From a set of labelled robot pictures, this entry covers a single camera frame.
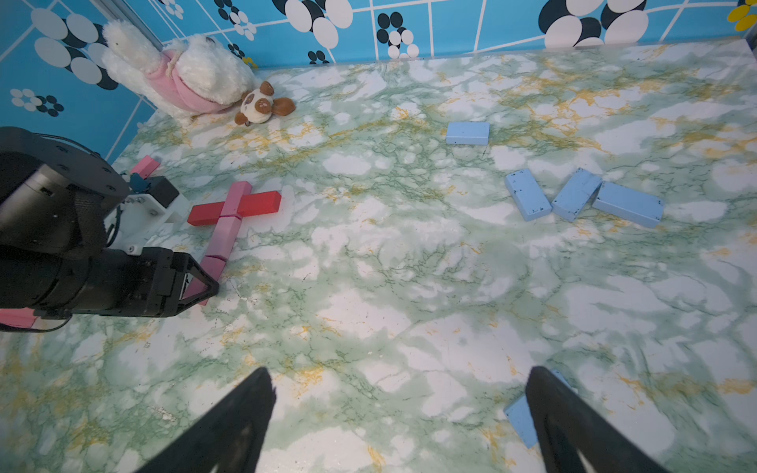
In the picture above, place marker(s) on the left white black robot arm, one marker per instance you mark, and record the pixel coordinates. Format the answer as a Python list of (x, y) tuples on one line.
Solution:
[(74, 233)]

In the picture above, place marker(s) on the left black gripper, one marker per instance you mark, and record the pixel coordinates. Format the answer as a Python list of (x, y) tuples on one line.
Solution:
[(116, 284)]

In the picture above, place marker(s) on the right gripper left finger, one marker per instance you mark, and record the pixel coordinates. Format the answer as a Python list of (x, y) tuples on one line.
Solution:
[(229, 437)]

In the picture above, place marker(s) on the pink block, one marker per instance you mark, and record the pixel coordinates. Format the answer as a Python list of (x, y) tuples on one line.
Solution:
[(223, 238), (237, 192), (146, 167), (205, 281)]

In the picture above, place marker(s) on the white pink plush toy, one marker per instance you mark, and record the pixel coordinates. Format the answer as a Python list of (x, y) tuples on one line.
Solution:
[(187, 78)]

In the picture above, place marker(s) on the small brown white plush dog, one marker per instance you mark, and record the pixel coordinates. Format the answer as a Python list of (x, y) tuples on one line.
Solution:
[(259, 105)]

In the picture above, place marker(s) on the light blue block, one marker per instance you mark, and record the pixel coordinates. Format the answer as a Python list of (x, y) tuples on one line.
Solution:
[(468, 133), (519, 415), (575, 194), (528, 195), (630, 205)]

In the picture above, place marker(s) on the red block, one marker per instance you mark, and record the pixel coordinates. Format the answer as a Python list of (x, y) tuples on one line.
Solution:
[(259, 204), (205, 214)]

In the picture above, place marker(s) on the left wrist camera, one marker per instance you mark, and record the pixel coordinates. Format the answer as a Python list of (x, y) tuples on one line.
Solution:
[(152, 204)]

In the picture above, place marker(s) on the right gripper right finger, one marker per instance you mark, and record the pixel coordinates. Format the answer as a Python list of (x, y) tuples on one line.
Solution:
[(570, 433)]

